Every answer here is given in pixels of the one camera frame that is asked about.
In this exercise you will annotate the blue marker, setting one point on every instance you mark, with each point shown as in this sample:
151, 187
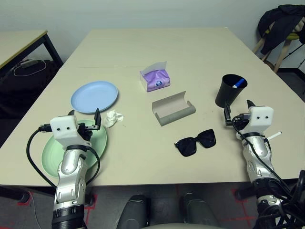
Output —
239, 83

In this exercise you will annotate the black jacket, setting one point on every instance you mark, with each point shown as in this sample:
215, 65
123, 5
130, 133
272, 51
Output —
281, 21

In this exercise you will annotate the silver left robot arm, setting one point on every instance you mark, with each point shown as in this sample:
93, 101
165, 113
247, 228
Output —
69, 179

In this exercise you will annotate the grey glasses case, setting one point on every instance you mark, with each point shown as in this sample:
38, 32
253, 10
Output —
171, 112

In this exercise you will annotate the beige side table black frame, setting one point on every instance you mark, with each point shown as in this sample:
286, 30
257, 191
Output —
16, 40

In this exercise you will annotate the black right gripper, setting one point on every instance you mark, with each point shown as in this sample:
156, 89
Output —
241, 124

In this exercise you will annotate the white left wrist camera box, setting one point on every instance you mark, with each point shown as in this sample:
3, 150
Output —
63, 126

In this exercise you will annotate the black sunglasses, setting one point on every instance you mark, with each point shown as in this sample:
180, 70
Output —
207, 139

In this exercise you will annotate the grey power strip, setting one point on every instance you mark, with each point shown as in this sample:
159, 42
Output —
28, 63

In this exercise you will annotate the black cup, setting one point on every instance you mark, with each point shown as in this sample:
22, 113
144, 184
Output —
225, 95

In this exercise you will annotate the light blue plate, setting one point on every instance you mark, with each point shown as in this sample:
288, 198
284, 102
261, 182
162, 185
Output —
93, 96

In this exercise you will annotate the black table foot bar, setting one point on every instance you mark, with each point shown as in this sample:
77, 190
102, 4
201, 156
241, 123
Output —
14, 193

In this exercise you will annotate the wooden stool yellow-green seat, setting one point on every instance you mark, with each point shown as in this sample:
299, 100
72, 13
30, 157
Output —
283, 50

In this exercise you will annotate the light green plate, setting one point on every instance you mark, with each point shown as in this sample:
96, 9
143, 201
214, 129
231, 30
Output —
98, 143

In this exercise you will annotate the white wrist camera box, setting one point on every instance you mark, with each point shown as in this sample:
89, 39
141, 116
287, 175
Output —
261, 119
63, 126

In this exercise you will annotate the purple tissue pack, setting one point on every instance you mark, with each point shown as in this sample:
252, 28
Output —
156, 78

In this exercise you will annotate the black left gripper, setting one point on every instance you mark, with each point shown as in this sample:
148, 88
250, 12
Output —
85, 133

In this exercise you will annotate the white tissue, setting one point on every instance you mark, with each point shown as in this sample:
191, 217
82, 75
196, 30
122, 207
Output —
114, 118

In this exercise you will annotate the grey robot right leg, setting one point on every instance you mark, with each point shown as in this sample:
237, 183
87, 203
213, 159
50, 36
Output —
200, 210

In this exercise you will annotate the grey robot leg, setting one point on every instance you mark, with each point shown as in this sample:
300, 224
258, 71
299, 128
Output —
133, 210
200, 210

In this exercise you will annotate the grey robot left leg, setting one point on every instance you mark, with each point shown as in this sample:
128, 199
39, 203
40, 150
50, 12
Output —
133, 210

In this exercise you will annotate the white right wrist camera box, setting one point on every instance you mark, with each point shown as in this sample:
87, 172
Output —
261, 119

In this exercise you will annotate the white pen blue cap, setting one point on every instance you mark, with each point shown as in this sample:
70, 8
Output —
275, 135

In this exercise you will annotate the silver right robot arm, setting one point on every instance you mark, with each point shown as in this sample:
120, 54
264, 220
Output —
257, 152

